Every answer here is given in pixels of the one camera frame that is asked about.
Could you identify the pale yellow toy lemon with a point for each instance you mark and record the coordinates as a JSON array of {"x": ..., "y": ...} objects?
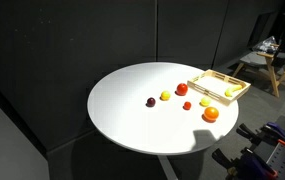
[{"x": 205, "y": 101}]

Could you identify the toy orange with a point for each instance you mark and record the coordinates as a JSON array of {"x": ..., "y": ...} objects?
[{"x": 211, "y": 113}]

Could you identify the dark purple toy plum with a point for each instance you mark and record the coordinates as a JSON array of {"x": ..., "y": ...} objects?
[{"x": 151, "y": 102}]

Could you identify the yellow-orange toy fruit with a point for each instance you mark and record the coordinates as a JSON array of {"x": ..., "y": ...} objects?
[{"x": 165, "y": 95}]

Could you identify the large red toy tomato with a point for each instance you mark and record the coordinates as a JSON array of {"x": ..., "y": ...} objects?
[{"x": 182, "y": 89}]

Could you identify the small red toy fruit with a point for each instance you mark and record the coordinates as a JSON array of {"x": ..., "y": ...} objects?
[{"x": 187, "y": 105}]

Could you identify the wooden slatted tray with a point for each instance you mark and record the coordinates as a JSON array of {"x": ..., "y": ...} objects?
[{"x": 214, "y": 84}]

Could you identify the yellow toy banana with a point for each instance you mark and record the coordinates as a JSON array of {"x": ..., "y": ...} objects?
[{"x": 229, "y": 92}]

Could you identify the round white table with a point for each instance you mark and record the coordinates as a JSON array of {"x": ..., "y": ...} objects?
[{"x": 117, "y": 106}]

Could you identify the purple orange clamp lower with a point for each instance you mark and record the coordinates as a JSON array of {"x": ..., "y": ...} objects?
[{"x": 249, "y": 166}]

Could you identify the purple orange clamp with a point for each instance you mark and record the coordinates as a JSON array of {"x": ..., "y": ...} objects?
[
  {"x": 270, "y": 133},
  {"x": 249, "y": 166}
]

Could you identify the purple orange clamp upper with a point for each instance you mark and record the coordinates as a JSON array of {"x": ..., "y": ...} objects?
[{"x": 270, "y": 133}]

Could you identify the wooden chair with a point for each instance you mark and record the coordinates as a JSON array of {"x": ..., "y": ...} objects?
[{"x": 271, "y": 66}]

